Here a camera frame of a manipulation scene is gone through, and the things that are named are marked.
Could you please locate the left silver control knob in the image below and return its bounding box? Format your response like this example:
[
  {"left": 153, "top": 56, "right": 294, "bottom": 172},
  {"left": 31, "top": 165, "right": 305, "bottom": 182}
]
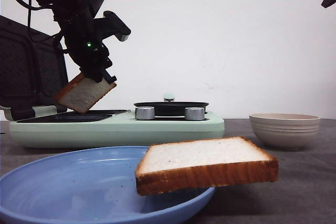
[{"left": 135, "top": 106, "right": 155, "bottom": 120}]

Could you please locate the black round frying pan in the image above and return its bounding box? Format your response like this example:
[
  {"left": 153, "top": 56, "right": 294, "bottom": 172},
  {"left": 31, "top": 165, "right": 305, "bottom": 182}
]
[{"left": 134, "top": 101, "right": 209, "bottom": 116}]

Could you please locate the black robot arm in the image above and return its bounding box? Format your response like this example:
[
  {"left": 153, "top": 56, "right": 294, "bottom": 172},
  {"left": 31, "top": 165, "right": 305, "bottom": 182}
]
[{"left": 16, "top": 0, "right": 131, "bottom": 84}]

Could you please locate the silver control knob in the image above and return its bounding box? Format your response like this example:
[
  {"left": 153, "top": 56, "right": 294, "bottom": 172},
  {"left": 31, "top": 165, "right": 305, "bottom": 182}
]
[
  {"left": 184, "top": 107, "right": 205, "bottom": 121},
  {"left": 135, "top": 106, "right": 155, "bottom": 120}
]

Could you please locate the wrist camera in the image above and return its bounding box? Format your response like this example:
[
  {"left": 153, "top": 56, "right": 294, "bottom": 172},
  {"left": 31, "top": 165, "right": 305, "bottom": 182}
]
[{"left": 94, "top": 10, "right": 131, "bottom": 42}]

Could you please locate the breakfast maker hinged lid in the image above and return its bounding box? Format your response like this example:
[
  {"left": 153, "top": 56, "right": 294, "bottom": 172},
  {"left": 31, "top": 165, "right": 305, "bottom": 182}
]
[{"left": 1, "top": 16, "right": 68, "bottom": 121}]

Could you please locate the bread slice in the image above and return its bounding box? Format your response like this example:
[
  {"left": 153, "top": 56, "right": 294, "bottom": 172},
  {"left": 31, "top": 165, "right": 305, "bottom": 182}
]
[
  {"left": 135, "top": 136, "right": 279, "bottom": 196},
  {"left": 54, "top": 73, "right": 117, "bottom": 114}
]

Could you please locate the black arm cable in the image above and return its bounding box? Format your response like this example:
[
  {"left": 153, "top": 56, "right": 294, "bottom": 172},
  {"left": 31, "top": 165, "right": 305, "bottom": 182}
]
[{"left": 3, "top": 0, "right": 64, "bottom": 99}]

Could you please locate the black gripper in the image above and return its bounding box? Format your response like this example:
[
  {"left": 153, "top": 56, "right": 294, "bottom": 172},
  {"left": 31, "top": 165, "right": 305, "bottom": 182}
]
[{"left": 52, "top": 0, "right": 117, "bottom": 84}]

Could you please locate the beige ribbed bowl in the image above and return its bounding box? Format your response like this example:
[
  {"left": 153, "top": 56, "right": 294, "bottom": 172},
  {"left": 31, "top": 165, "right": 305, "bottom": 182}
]
[{"left": 249, "top": 113, "right": 320, "bottom": 150}]

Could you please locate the blue round plate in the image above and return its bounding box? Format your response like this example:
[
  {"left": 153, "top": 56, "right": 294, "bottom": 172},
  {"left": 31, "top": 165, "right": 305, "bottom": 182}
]
[{"left": 1, "top": 146, "right": 215, "bottom": 223}]

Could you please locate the right silver control knob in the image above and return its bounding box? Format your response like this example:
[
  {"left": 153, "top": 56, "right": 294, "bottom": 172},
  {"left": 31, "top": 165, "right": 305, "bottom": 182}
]
[{"left": 184, "top": 107, "right": 205, "bottom": 121}]

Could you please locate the mint green breakfast maker base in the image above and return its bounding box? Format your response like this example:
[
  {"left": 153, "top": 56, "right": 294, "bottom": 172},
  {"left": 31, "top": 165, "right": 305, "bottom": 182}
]
[{"left": 4, "top": 109, "right": 225, "bottom": 149}]

